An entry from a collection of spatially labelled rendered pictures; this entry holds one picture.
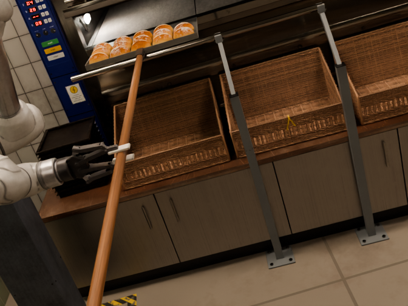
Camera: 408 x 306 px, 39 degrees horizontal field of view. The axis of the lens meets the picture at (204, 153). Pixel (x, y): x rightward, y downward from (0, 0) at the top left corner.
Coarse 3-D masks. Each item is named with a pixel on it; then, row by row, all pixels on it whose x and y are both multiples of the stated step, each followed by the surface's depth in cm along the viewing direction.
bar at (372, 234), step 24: (264, 24) 261; (168, 48) 266; (96, 72) 269; (336, 72) 252; (240, 120) 259; (360, 168) 273; (264, 192) 277; (360, 192) 280; (264, 216) 284; (360, 240) 291; (288, 264) 292
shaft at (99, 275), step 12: (132, 84) 226; (132, 96) 215; (132, 108) 207; (120, 144) 181; (120, 156) 174; (120, 168) 168; (120, 180) 163; (108, 204) 151; (108, 216) 146; (108, 228) 141; (108, 240) 137; (108, 252) 134; (96, 264) 130; (96, 276) 126; (96, 288) 122; (96, 300) 119
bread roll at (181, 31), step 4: (180, 28) 266; (184, 28) 266; (188, 28) 266; (176, 32) 266; (180, 32) 265; (184, 32) 265; (188, 32) 265; (192, 32) 267; (176, 36) 266; (180, 36) 266
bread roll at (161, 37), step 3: (162, 33) 268; (165, 33) 268; (156, 36) 267; (159, 36) 266; (162, 36) 266; (165, 36) 266; (168, 36) 267; (171, 36) 268; (153, 39) 268; (156, 39) 267; (159, 39) 266; (162, 39) 266; (165, 39) 266; (168, 39) 266; (153, 42) 268; (156, 42) 267; (159, 42) 266
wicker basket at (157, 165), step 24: (168, 96) 312; (192, 96) 312; (120, 120) 316; (144, 120) 316; (168, 120) 315; (192, 120) 315; (216, 120) 315; (168, 144) 314; (192, 144) 275; (216, 144) 277; (144, 168) 281; (168, 168) 291; (192, 168) 282
